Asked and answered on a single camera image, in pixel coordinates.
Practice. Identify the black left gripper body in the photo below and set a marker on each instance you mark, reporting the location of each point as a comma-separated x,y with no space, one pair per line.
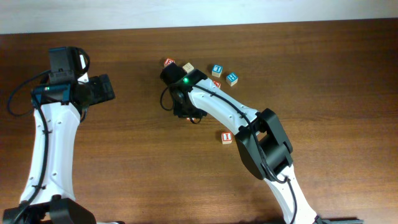
104,91

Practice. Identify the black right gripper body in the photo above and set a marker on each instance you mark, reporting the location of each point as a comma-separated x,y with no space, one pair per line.
188,110

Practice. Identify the red bordered wooden block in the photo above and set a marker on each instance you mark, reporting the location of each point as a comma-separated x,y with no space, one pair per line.
217,84

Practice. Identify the red I wooden block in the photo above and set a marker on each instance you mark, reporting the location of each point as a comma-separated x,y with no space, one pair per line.
226,137

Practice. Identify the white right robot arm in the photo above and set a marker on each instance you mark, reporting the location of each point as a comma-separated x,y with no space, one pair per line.
263,145

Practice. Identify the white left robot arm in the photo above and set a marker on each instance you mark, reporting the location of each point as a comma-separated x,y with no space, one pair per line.
48,195

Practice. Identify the red 9 wooden block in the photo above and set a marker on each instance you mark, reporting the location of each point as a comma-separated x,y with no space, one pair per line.
188,67

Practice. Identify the red E wooden block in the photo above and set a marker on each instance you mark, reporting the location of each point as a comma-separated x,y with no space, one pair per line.
168,61

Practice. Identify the blue L wooden block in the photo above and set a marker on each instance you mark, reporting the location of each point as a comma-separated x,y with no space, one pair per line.
217,70

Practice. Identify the blue H wooden block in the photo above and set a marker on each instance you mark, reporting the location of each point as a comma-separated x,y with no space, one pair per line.
232,79

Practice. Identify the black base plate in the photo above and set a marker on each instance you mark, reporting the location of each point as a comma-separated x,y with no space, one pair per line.
353,221

